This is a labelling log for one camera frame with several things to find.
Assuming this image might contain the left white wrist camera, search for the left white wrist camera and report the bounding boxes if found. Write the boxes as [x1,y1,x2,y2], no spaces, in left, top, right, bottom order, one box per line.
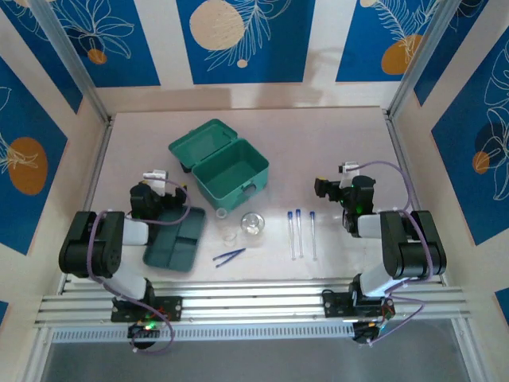
[142,170,168,196]

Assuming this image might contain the aluminium frame post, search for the aluminium frame post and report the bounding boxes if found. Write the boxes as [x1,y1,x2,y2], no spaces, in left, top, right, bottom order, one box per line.
[386,0,490,120]
[27,0,115,124]

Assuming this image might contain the aluminium table side rail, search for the aluminium table side rail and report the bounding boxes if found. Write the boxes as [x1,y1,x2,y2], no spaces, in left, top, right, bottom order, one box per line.
[383,111,446,286]
[59,119,115,295]

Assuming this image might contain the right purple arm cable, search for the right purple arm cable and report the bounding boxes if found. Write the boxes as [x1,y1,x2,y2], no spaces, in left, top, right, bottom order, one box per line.
[356,160,434,347]

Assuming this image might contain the black controller board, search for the black controller board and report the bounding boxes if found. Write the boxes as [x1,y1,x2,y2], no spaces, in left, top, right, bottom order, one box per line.
[126,321,162,342]
[352,320,390,346]

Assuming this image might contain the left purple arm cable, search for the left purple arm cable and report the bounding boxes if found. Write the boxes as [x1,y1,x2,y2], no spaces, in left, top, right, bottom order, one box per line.
[87,178,192,355]

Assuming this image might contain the green plastic tray insert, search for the green plastic tray insert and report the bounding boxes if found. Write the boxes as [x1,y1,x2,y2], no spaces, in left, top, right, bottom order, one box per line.
[142,206,208,274]

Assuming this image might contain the grey metal panel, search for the grey metal panel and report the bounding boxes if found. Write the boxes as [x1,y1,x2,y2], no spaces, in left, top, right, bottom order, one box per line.
[39,341,472,382]

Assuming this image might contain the blue plastic tweezers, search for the blue plastic tweezers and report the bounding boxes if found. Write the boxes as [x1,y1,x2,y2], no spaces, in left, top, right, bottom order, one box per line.
[212,248,247,268]

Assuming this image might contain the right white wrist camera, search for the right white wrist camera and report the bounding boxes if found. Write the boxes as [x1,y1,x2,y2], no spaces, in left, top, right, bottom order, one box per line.
[338,161,361,188]

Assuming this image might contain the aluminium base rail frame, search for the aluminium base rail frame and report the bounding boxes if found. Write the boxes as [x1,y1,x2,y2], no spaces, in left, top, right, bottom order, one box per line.
[33,278,472,330]

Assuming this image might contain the white slotted cable duct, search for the white slotted cable duct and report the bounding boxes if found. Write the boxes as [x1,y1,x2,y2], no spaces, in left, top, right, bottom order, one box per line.
[50,324,356,344]

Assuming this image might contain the left black controller board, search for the left black controller board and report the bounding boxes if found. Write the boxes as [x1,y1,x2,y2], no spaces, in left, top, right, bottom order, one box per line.
[126,321,162,342]

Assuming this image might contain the right black controller board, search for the right black controller board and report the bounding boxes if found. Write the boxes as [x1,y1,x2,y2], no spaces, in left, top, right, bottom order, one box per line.
[352,320,390,346]

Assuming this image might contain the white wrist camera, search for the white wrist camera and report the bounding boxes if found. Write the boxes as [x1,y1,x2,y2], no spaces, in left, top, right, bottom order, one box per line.
[142,170,168,196]
[338,161,361,188]

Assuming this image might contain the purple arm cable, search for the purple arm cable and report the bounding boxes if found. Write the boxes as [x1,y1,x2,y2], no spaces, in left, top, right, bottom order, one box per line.
[356,160,434,347]
[87,178,192,355]

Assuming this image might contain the green plastic toolbox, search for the green plastic toolbox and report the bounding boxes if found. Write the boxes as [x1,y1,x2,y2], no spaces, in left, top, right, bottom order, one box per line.
[168,118,270,212]

